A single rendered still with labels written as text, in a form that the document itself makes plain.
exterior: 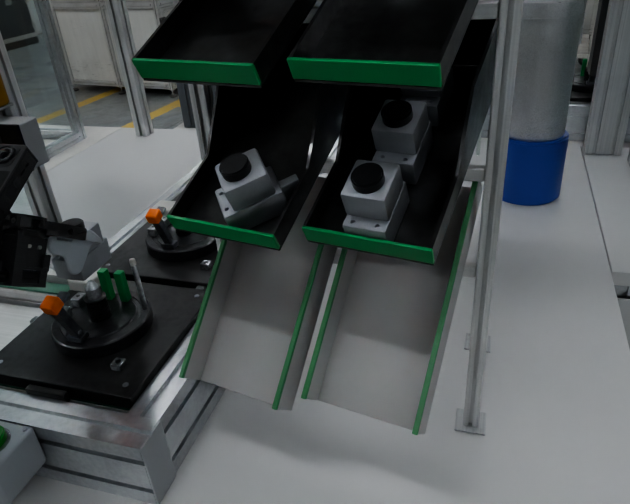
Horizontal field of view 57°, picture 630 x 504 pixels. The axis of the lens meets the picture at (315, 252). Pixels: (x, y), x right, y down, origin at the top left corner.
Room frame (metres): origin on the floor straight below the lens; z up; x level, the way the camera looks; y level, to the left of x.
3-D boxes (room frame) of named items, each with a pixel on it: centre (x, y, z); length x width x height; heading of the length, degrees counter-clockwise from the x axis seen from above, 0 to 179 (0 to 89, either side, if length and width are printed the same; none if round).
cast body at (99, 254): (0.69, 0.31, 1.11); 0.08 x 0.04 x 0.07; 161
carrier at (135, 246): (0.93, 0.23, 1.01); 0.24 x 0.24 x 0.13; 71
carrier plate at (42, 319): (0.68, 0.32, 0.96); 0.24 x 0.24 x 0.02; 71
